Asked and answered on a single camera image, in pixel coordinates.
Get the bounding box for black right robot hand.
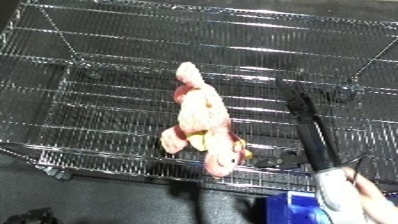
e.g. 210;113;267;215
275;79;345;172

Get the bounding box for pink soft toy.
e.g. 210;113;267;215
158;61;255;178

